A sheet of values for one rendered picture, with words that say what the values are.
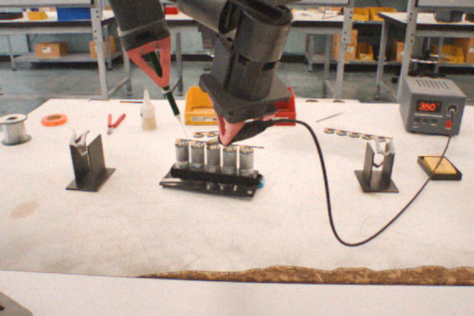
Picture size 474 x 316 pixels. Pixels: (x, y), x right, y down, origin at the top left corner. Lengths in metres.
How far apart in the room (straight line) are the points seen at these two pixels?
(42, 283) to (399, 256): 0.44
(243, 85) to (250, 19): 0.08
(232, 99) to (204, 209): 0.21
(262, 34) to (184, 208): 0.32
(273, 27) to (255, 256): 0.29
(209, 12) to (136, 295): 0.33
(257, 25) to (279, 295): 0.30
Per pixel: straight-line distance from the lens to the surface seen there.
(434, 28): 3.20
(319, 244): 0.58
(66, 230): 0.64
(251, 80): 0.48
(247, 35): 0.45
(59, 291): 0.54
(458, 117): 1.00
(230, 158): 0.69
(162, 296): 0.50
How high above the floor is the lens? 1.09
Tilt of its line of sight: 23 degrees down
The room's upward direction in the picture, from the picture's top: straight up
